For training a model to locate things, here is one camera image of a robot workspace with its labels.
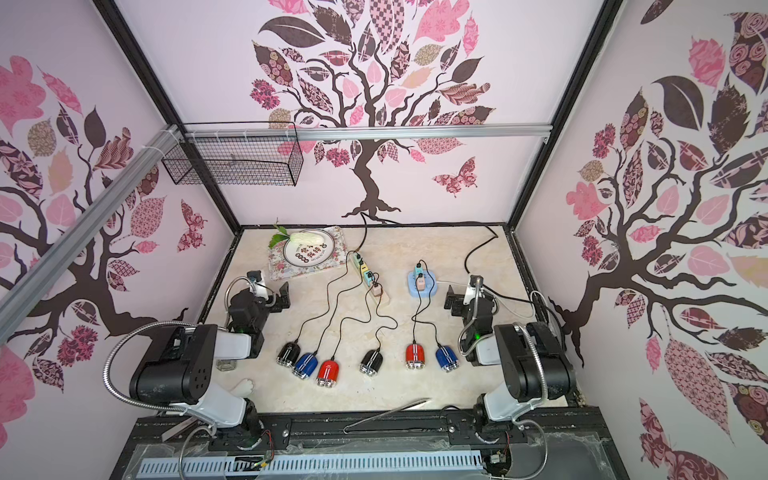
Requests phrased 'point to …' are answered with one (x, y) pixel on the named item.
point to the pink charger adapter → (421, 283)
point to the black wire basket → (240, 161)
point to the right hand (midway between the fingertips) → (468, 285)
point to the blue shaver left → (307, 364)
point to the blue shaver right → (446, 359)
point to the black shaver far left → (289, 354)
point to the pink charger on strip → (376, 290)
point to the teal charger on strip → (369, 277)
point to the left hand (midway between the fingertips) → (276, 287)
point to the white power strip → (376, 300)
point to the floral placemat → (280, 268)
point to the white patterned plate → (309, 254)
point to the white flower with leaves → (299, 236)
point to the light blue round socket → (431, 287)
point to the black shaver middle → (371, 362)
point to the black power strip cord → (366, 229)
